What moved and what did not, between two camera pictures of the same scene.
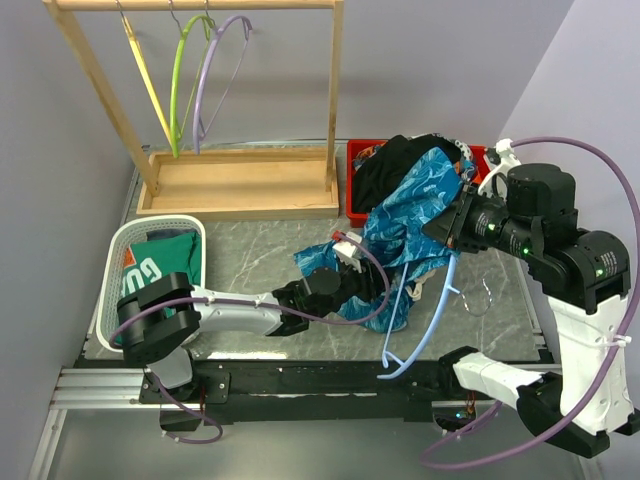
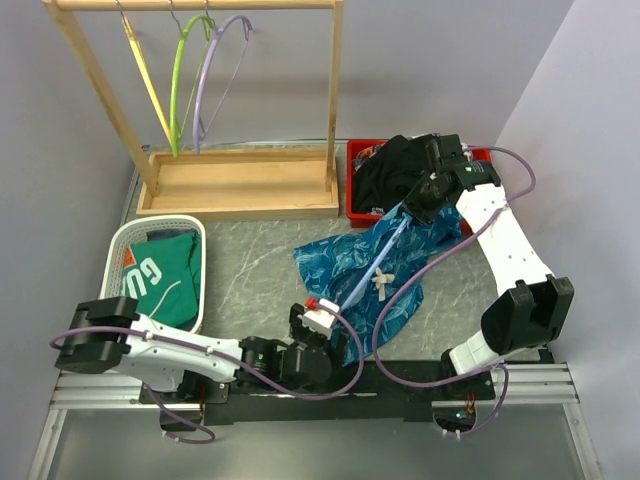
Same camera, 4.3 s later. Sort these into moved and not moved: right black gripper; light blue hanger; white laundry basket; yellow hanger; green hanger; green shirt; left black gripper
Moved: left black gripper; right black gripper; light blue hanger
Not moved: white laundry basket; green hanger; green shirt; yellow hanger
